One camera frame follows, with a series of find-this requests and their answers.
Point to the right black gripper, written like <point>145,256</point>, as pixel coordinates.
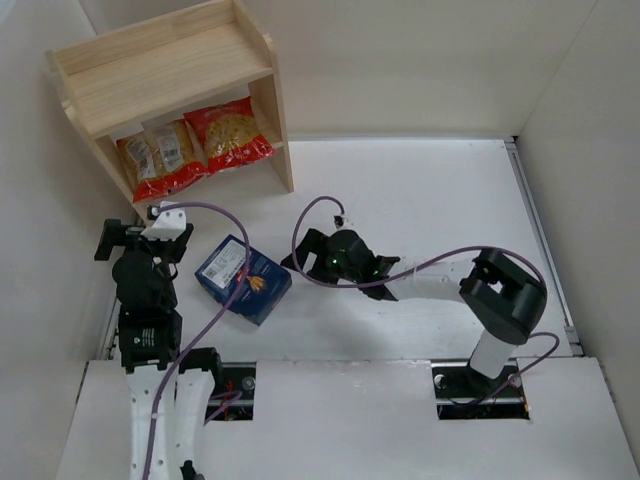
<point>316,250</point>

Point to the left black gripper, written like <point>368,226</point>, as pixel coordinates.
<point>138,239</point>

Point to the blue pasta box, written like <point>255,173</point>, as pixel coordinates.
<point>259,291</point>

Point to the red pasta bag label side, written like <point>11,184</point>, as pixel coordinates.
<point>161,161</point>

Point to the red pasta bag front side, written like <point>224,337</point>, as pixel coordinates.
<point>229,135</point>

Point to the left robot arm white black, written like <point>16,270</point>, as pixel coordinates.
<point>169,391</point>

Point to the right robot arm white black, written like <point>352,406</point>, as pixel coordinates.
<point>507,300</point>

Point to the wooden two-tier shelf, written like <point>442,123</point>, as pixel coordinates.
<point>152,68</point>

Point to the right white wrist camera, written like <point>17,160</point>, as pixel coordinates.
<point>341,222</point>

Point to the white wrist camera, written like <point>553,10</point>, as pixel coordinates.
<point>165,222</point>
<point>341,222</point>

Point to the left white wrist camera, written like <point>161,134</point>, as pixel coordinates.
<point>165,222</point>

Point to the right aluminium table rail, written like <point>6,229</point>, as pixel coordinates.
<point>558,301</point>

